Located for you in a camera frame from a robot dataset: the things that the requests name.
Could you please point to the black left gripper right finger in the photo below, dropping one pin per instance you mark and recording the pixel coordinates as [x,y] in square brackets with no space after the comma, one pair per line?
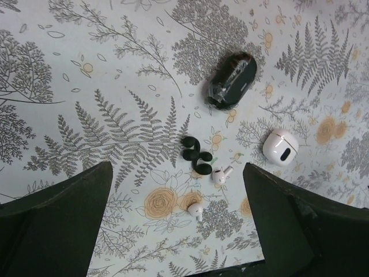
[302,233]

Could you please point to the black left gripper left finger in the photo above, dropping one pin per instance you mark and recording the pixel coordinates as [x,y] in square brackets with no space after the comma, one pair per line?
[53,232]

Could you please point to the white earbud charging case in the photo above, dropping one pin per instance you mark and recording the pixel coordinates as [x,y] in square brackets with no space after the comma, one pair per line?
[280,147]

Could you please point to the white wireless earbud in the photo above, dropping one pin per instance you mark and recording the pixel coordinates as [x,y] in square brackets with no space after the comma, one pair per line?
[220,176]
[196,210]

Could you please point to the black earbud charging case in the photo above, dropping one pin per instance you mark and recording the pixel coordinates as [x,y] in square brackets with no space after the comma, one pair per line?
[232,81]

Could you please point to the black clip-on earbud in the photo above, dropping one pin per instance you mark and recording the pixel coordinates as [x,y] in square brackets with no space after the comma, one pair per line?
[191,148]
[201,165]

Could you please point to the floral patterned table mat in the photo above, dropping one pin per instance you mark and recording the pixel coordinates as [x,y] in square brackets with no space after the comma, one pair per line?
[125,81]

